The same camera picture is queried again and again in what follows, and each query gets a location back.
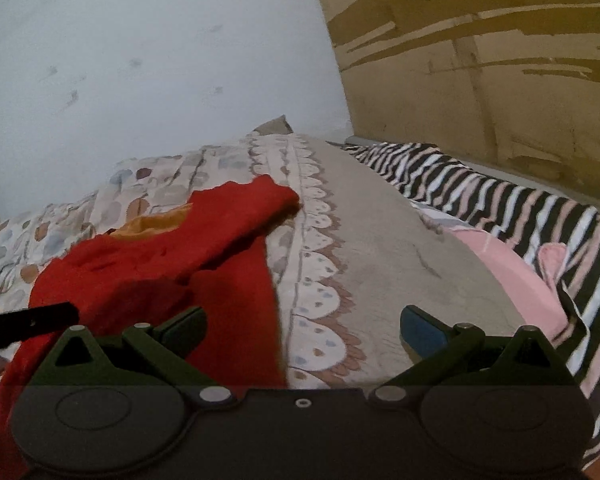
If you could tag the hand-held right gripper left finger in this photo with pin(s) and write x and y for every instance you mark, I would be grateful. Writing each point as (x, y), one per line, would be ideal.
(182, 330)

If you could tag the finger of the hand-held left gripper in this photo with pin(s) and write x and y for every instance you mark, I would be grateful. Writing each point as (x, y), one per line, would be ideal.
(30, 324)

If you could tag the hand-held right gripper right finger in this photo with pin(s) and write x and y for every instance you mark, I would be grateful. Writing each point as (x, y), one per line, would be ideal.
(422, 332)

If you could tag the red garment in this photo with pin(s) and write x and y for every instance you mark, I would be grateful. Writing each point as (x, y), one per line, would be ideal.
(145, 270)

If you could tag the beige printed bed sheet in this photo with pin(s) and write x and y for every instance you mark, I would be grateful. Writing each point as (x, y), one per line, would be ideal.
(375, 260)

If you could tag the pink checked blanket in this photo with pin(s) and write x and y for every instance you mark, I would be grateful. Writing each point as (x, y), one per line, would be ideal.
(505, 280)

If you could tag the orange cloth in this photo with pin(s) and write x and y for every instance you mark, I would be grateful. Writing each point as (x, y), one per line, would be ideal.
(152, 221)

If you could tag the zebra striped pillow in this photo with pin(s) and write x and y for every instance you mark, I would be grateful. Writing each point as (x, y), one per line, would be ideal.
(530, 210)

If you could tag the grey-brown pillow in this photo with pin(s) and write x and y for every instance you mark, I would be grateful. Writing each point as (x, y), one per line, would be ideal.
(276, 126)

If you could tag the brown cardboard sheet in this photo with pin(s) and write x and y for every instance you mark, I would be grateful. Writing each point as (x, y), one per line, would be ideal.
(480, 85)

